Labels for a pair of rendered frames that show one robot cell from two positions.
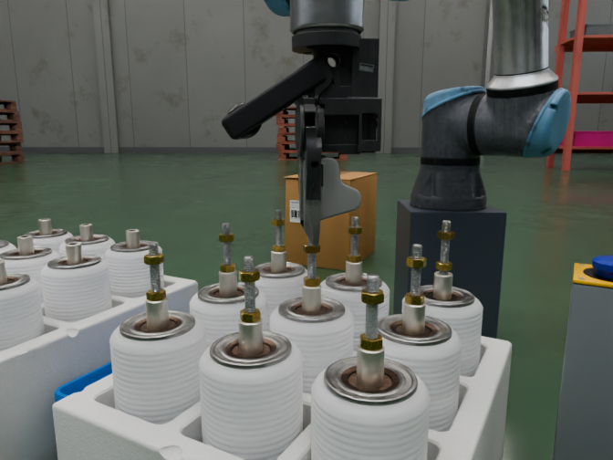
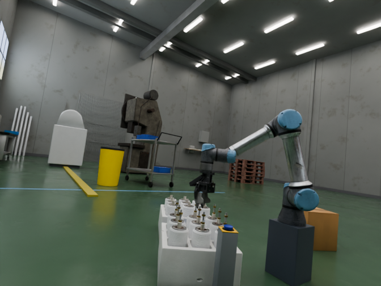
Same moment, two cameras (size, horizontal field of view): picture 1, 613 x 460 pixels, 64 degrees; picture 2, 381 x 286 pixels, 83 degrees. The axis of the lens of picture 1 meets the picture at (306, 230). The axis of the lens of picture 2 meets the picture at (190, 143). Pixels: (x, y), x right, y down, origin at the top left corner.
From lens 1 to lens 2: 100 cm
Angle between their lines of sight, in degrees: 56
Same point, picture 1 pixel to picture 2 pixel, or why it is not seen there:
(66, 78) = not seen: hidden behind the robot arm
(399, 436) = (172, 234)
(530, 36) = (292, 171)
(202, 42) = (355, 141)
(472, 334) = not seen: hidden behind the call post
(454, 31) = not seen: outside the picture
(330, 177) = (199, 196)
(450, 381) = (199, 240)
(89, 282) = (187, 210)
